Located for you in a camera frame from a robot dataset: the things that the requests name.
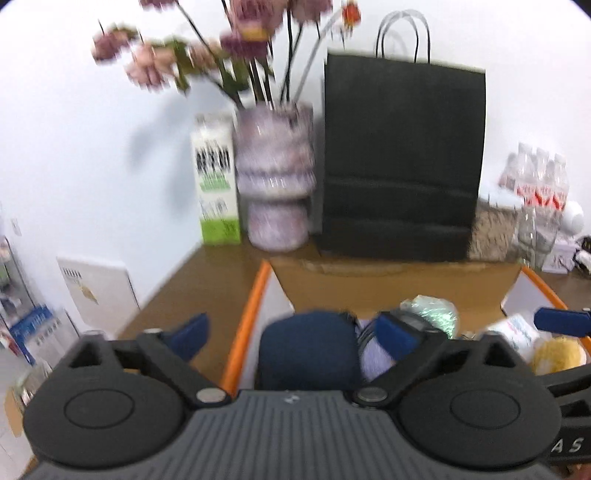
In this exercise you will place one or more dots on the clear crinkled plastic bag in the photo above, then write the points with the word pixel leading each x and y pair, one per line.
pixel 431 314

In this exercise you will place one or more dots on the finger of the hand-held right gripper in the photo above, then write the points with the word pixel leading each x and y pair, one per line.
pixel 565 321
pixel 575 381

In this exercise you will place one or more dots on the white round speaker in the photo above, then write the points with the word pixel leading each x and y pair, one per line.
pixel 573 217

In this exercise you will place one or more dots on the purple woven pouch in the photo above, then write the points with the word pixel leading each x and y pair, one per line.
pixel 375 360

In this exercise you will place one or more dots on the red cardboard box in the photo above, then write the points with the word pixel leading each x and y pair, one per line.
pixel 392 286

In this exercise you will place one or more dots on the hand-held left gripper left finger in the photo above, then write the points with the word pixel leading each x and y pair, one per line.
pixel 191 337

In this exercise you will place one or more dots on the blue and white brochures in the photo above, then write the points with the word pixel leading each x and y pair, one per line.
pixel 41 332

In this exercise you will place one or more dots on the dried pink roses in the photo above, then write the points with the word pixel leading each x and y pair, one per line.
pixel 244 37

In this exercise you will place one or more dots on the white tin box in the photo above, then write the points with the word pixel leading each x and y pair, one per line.
pixel 559 256

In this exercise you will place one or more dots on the navy zip case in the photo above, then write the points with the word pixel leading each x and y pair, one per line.
pixel 307 350

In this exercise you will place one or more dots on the pink marbled vase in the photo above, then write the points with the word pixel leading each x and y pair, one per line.
pixel 274 184

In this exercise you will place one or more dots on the cardboard box with papers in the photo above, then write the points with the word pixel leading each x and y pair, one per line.
pixel 21 401

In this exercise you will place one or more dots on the clear container of nuts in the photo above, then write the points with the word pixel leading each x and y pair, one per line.
pixel 494 226

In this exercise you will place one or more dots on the white wall socket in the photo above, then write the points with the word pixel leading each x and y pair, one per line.
pixel 16 226

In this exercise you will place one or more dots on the black paper bag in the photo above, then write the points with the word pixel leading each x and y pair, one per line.
pixel 401 161

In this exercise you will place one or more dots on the white wall panel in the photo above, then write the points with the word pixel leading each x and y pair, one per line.
pixel 99 290

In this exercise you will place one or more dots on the white and yellow plush alpaca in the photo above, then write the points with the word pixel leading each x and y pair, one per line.
pixel 558 355

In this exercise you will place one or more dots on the white and green milk carton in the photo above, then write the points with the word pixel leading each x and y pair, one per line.
pixel 216 184

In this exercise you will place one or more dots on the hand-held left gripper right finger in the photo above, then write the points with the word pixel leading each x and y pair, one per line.
pixel 398 337

